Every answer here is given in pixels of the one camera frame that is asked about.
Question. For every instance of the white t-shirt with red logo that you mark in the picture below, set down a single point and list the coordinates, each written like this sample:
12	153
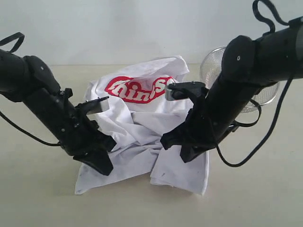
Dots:
138	116

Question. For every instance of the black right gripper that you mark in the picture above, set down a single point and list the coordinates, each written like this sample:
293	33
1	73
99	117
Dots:
205	125

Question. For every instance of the round metal wire mesh basket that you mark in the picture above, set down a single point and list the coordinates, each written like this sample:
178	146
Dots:
260	94

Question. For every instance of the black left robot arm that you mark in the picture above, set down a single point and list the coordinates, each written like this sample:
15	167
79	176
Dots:
30	81

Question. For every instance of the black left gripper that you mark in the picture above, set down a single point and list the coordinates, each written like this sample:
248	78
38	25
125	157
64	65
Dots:
81	138

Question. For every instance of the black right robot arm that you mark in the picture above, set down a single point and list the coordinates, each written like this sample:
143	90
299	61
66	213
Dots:
278	57

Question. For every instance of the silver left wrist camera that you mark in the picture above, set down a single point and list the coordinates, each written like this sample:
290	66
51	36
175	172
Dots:
95	106

